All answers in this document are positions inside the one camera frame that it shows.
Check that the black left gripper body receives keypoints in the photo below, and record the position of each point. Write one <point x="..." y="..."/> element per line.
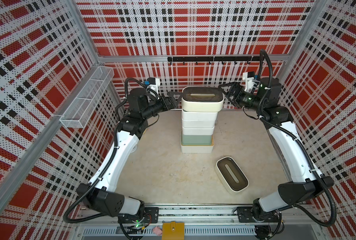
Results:
<point x="160" y="106"/>

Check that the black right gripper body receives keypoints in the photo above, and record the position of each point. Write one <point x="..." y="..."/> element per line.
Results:
<point x="243" y="100"/>

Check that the white tissue box grey lid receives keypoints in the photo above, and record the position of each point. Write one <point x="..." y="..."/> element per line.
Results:
<point x="199" y="116"/>

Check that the cream tissue box dark lid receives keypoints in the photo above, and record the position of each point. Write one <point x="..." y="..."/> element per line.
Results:
<point x="202" y="99"/>

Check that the mint green tissue box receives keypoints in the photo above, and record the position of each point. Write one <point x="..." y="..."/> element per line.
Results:
<point x="196" y="140"/>

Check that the cream box dark lid front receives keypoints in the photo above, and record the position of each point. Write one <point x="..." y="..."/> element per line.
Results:
<point x="231" y="175"/>

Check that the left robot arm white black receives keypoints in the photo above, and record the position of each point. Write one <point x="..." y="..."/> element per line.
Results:
<point x="98" y="198"/>

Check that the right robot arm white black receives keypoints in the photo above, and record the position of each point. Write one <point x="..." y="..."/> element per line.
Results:
<point x="307" y="182"/>

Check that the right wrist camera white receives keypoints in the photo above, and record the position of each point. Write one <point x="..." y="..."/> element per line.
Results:
<point x="250" y="81"/>

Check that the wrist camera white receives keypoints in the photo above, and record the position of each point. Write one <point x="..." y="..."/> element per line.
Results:
<point x="153" y="85"/>
<point x="250" y="81"/>

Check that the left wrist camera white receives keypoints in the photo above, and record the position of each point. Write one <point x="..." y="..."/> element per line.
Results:
<point x="153" y="85"/>

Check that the black wall hook rail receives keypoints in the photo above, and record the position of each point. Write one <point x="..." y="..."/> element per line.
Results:
<point x="247" y="59"/>

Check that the white wire mesh wall basket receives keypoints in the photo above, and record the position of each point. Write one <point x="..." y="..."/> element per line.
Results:
<point x="88" y="96"/>

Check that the pink small object on rail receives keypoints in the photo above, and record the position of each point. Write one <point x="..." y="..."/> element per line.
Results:
<point x="157" y="231"/>

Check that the yellow block on rail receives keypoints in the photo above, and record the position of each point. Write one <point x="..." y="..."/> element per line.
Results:
<point x="173" y="231"/>

